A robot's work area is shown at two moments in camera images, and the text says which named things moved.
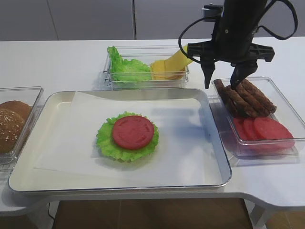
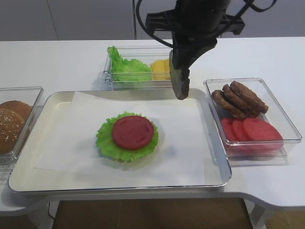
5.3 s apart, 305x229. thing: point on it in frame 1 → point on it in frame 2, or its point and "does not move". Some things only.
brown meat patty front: (259, 94) → (250, 95)
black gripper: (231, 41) → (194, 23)
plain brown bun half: (23, 109) does not move
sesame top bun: (12, 126) does not move
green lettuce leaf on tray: (107, 145) does not move
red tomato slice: (249, 130) → (238, 130)
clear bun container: (17, 106) does not move
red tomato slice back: (240, 128) → (227, 125)
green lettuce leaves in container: (123, 70) does not move
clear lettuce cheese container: (146, 67) does not move
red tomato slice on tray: (132, 132) does not move
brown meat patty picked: (229, 96) → (180, 79)
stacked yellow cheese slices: (167, 69) does not move
